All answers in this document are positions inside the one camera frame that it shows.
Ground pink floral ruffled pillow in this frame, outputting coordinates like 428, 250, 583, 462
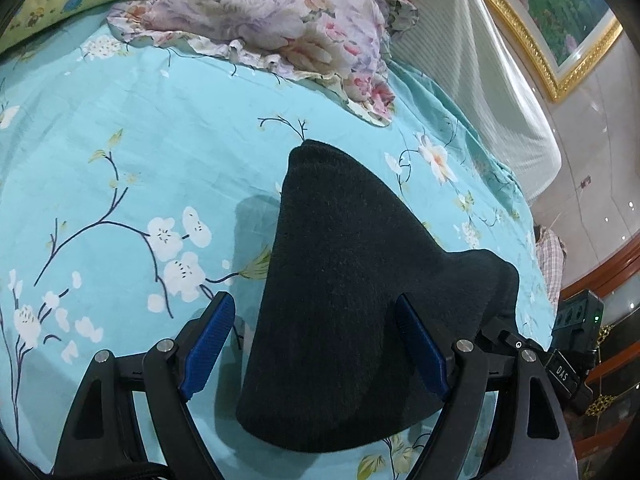
106, 0, 420, 126

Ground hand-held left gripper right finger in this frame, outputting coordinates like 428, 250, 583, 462
395, 294, 576, 480

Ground gold framed landscape painting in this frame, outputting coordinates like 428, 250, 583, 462
462, 0, 625, 104

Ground brown wooden furniture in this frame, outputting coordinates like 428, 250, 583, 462
560, 237, 640, 466

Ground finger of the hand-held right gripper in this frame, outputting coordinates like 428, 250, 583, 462
477, 316, 548, 361

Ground checkered cloth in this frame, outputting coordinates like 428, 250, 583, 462
534, 227, 567, 306

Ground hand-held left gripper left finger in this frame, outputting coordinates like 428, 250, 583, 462
50, 291, 237, 480

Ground black power strip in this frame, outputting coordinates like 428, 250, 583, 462
552, 287, 605, 356

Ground turquoise floral bed sheet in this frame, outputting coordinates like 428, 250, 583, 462
0, 7, 563, 480

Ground striped padded headboard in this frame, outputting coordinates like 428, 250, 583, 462
350, 0, 560, 206

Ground black pants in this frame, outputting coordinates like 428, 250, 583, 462
235, 139, 522, 452

